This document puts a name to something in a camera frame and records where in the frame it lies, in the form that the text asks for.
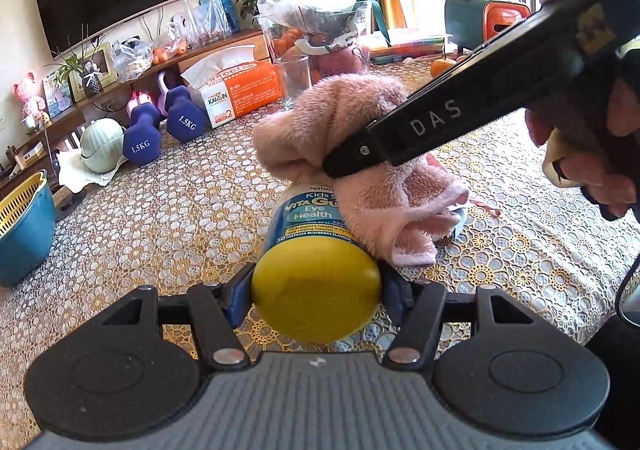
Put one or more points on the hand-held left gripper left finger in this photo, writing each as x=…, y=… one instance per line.
x=239, y=297

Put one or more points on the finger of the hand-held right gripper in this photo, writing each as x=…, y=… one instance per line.
x=400, y=134

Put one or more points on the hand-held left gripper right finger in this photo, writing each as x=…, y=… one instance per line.
x=395, y=297

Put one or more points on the pink fluffy towel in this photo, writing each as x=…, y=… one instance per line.
x=350, y=104

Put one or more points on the yellow-lid blue vitamin bottle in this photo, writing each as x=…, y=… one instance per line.
x=315, y=290

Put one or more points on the clear fruit container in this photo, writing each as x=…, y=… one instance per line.
x=330, y=57

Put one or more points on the person's right hand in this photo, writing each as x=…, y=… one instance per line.
x=620, y=114

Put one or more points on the orange tangerine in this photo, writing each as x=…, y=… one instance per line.
x=442, y=67

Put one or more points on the stack of colourful folders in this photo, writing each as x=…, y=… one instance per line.
x=410, y=48

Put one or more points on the green orange storage box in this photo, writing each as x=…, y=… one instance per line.
x=480, y=22

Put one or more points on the clear drinking glass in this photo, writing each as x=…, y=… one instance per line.
x=292, y=79

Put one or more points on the orange white tissue box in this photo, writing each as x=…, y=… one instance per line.
x=240, y=89

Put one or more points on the blue dumbbell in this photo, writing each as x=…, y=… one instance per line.
x=142, y=139
x=185, y=119

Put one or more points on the wooden television cabinet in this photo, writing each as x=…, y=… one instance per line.
x=220, y=47

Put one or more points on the white cloth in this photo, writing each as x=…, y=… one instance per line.
x=75, y=174

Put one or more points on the blue white plastic bags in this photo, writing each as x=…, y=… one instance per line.
x=215, y=17

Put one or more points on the blue basket yellow insert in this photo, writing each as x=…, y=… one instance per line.
x=25, y=235

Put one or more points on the pink kettlebell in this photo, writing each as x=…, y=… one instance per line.
x=162, y=84

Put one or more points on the clear bag of oranges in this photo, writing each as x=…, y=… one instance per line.
x=170, y=49

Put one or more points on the crumpled clear plastic bag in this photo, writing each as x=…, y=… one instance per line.
x=131, y=57

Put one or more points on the pink plush bear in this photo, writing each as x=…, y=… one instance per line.
x=30, y=97

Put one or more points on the cream photo frame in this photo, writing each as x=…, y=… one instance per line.
x=102, y=62

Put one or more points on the small photo frame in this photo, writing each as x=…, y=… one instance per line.
x=57, y=92

